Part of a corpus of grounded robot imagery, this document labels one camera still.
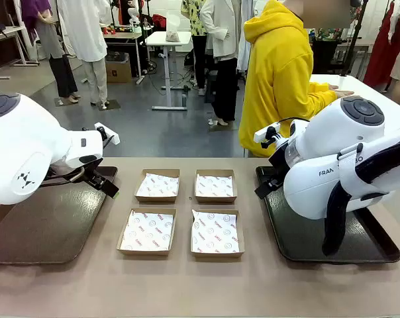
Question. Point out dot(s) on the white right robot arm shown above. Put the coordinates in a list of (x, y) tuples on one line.
[(306, 195)]

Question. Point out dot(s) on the clear plastic bag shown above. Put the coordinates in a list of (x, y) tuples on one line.
[(173, 33)]

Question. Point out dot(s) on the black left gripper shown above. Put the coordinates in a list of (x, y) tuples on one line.
[(94, 177)]

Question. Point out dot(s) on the brown cardboard shipping box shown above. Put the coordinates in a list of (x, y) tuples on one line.
[(119, 73)]

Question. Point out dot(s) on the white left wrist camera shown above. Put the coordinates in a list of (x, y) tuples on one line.
[(113, 137)]

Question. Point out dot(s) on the red bag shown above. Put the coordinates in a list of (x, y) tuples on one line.
[(159, 21)]

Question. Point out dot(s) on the person right forearm yellow sleeve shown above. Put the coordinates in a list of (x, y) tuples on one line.
[(322, 98)]

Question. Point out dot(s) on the dark cluttered desk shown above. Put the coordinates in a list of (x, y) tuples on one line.
[(124, 46)]

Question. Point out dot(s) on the person right hand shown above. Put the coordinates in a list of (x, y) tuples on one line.
[(345, 94)]

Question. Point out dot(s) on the large white table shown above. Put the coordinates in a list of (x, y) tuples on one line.
[(369, 87)]

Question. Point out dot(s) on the black office chair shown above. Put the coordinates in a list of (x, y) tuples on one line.
[(324, 56)]

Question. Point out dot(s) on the person in yellow hoodie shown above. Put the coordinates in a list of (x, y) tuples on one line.
[(273, 83)]

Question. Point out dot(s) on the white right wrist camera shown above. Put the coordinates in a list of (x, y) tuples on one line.
[(264, 132)]

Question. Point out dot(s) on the black slanted pole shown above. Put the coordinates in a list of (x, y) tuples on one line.
[(353, 43)]

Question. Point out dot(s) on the white standing desk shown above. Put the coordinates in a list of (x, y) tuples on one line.
[(157, 39)]

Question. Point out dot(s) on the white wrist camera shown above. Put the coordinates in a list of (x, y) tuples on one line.
[(264, 132), (113, 137)]

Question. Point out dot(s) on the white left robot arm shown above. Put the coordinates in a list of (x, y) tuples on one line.
[(21, 149)]

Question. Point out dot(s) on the person left hand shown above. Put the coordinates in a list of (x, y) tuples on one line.
[(334, 87)]

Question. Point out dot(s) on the brown cardboard food box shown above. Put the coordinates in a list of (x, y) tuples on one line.
[(157, 199), (143, 252), (216, 200), (216, 255)]

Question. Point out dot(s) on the person left forearm yellow sleeve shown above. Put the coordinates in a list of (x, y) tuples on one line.
[(319, 86)]

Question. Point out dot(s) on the white clothes rack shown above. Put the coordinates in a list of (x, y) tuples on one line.
[(8, 31)]

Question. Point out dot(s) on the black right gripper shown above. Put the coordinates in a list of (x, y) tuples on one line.
[(279, 164)]

